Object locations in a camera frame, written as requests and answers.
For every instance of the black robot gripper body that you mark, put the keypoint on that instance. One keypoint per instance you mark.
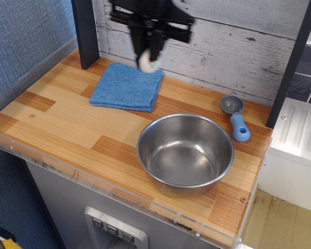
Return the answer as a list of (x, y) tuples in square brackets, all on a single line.
[(177, 23)]

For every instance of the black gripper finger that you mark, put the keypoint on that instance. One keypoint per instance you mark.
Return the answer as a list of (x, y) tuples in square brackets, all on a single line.
[(156, 43), (139, 40)]

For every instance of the plush sushi roll toy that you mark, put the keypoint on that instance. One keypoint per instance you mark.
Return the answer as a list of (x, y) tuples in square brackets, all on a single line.
[(146, 65)]

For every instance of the stainless steel bowl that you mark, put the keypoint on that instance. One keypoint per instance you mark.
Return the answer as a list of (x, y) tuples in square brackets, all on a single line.
[(185, 155)]

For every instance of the folded blue cloth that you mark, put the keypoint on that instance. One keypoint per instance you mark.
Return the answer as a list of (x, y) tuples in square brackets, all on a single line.
[(126, 87)]

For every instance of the white ribbed side unit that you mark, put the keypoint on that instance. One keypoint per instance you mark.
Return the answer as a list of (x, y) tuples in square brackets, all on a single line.
[(286, 172)]

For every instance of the grey toy cabinet front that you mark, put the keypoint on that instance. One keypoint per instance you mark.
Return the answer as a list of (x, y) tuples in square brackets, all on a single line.
[(169, 222)]

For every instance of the silver dispenser button panel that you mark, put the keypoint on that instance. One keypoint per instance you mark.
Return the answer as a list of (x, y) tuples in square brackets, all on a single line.
[(109, 232)]

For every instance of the yellow black object at corner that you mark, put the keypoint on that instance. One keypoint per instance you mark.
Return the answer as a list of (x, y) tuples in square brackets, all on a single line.
[(8, 241)]

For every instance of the dark grey left post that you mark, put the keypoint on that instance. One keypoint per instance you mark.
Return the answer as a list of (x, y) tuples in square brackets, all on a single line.
[(86, 32)]

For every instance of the dark grey post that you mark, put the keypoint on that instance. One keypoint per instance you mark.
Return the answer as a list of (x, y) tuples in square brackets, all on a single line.
[(86, 32), (293, 62)]

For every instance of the grey scoop blue handle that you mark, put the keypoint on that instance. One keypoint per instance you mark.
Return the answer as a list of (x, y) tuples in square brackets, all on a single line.
[(233, 106)]

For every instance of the dark grey right post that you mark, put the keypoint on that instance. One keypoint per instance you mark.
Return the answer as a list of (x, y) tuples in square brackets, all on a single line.
[(293, 62)]

